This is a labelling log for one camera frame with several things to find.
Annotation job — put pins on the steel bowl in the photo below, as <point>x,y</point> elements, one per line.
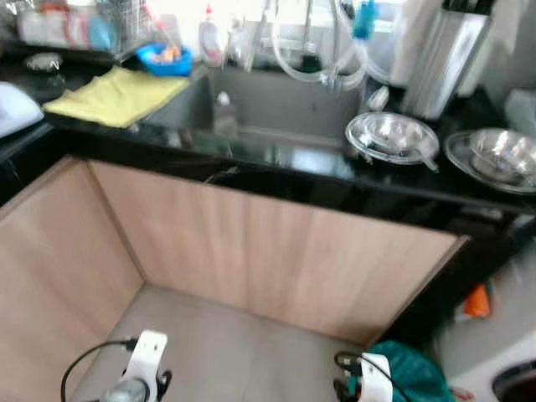
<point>394,132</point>
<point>502,151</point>

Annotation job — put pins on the teal bag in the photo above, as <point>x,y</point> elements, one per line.
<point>414,373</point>

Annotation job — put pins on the white appliance with round opening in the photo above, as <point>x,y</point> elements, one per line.
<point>477,368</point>

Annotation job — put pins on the light wood cabinet panel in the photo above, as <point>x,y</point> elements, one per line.
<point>276,243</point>
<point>50,276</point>

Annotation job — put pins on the orange plastic object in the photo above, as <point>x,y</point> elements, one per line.
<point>477,301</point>

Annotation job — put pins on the steel plate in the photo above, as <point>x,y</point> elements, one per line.
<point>360,142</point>
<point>459,163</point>

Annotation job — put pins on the clear bottle with white cap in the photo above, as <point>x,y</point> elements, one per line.
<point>224,113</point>

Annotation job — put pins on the yellow dish cloth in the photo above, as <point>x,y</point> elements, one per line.
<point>117,96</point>

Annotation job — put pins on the white plastic holder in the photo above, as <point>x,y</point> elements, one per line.
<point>378,99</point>

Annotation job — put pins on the stainless steel sink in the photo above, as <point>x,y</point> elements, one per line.
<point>268,105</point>

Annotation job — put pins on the white rounded appliance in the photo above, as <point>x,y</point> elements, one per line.
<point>12,109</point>

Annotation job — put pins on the blue plastic bowl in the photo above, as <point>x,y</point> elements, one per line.
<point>163,63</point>

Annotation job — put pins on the tan peel scraps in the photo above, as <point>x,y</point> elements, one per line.
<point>167,53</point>

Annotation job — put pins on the steel knife block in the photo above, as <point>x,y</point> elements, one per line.
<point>444,63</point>

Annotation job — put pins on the small steel lid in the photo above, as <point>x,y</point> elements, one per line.
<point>42,61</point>

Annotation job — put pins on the white red pump soap bottle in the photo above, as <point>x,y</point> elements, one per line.
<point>209,38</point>

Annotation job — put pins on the steel spring neck faucet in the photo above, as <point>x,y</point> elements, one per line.
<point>307,25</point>

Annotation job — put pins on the blue bottle brush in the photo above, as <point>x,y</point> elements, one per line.
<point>364,21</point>

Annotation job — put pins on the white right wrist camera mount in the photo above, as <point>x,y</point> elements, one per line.
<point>374,377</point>

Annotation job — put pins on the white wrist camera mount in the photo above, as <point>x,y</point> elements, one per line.
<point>374,377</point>
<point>146,352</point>

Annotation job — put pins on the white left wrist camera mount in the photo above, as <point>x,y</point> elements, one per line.
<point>146,352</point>

